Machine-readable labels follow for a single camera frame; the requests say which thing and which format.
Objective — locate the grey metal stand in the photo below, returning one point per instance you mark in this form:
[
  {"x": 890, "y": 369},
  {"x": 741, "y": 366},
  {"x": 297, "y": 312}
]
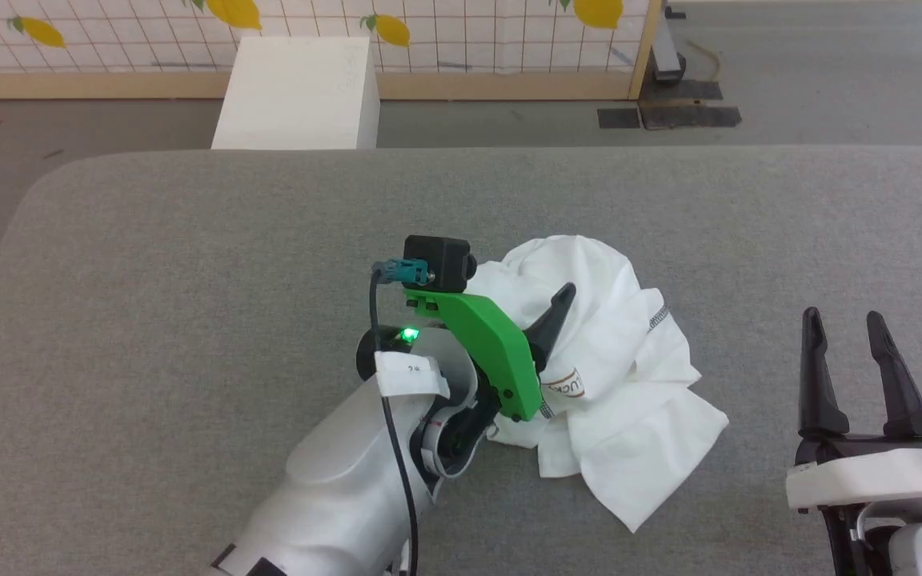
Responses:
[{"x": 667, "y": 56}]

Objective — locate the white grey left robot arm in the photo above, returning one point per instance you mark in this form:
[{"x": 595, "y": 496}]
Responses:
[{"x": 341, "y": 480}]

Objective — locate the small black floor plate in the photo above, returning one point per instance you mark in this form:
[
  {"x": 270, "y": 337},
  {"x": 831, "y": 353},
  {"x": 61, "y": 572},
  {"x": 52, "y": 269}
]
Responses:
[{"x": 619, "y": 118}]

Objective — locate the white box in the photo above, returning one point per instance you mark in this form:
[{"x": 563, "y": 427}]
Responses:
[{"x": 301, "y": 88}]

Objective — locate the teal left camera connector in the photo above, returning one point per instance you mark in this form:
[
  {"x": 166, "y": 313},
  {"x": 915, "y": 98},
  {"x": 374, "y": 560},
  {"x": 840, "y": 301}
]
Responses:
[{"x": 405, "y": 272}]

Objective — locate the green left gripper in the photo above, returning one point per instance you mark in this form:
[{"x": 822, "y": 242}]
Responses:
[{"x": 493, "y": 344}]

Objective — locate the white garment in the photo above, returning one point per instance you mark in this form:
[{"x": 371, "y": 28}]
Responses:
[{"x": 621, "y": 336}]

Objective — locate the lemon print partition screen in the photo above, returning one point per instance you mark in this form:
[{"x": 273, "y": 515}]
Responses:
[{"x": 469, "y": 40}]

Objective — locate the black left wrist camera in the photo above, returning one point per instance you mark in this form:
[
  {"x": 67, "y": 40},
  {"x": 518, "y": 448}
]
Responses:
[{"x": 441, "y": 260}]

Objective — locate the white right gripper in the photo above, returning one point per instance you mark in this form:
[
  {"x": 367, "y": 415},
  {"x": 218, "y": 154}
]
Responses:
[{"x": 869, "y": 478}]

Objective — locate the large black floor plate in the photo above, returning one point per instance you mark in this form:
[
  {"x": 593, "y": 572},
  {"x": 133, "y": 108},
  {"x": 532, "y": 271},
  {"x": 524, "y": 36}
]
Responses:
[{"x": 689, "y": 114}]

